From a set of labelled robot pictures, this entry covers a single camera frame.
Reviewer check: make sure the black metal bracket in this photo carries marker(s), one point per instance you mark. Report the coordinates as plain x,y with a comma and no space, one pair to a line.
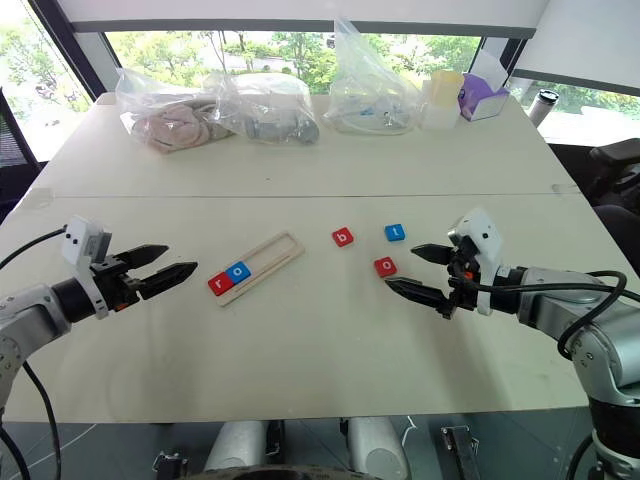
462,452
170,466

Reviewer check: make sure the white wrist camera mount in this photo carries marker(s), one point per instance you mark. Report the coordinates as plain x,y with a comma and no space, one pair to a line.
482,235
75,245

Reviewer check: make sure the blue letter tile o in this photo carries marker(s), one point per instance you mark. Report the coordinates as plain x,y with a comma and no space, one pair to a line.
237,272

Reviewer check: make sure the clear bag with grey parts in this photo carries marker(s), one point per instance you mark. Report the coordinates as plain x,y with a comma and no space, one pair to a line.
272,110

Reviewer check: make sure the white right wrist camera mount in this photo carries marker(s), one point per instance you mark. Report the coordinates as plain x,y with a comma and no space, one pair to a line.
482,235

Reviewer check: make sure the wooden letter tray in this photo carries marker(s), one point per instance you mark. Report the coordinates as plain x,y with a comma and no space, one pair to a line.
297,247

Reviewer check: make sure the purple and white carton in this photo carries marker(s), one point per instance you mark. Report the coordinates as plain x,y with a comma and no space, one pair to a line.
480,102

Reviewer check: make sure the white rounded robot leg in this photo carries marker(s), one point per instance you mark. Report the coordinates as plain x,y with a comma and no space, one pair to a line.
237,445
377,450

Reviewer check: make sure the red letter tile o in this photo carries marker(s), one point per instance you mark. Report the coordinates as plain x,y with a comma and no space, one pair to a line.
386,267

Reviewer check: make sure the blue letter t block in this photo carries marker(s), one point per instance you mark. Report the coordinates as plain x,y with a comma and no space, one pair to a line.
394,233

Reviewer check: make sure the black office chair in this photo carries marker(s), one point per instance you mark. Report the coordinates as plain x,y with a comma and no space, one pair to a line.
615,170

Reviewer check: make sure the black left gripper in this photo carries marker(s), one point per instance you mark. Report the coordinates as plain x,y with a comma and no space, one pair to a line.
114,287

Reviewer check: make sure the white bottle with black lid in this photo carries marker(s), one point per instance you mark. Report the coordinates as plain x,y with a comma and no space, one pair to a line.
542,107

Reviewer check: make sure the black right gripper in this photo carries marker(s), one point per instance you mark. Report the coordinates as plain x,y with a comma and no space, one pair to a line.
462,296

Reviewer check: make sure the black mesh chair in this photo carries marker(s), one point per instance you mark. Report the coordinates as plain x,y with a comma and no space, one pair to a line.
15,150

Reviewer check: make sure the red letter tile b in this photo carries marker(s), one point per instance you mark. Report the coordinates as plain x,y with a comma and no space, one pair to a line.
343,237

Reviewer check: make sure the translucent plastic cup stack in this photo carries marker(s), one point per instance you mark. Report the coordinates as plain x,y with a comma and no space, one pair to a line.
440,107

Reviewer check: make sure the clear bag with pink items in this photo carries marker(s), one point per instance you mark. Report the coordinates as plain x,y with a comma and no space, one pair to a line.
165,125

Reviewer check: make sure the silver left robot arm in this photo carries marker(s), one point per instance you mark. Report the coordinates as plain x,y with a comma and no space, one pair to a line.
30,310

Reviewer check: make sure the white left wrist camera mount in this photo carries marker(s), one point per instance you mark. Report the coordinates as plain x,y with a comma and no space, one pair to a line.
75,245

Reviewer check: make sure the red letter tile r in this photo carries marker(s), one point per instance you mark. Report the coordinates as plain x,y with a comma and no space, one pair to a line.
219,284

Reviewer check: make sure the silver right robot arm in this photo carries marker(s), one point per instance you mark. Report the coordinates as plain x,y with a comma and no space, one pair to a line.
550,297

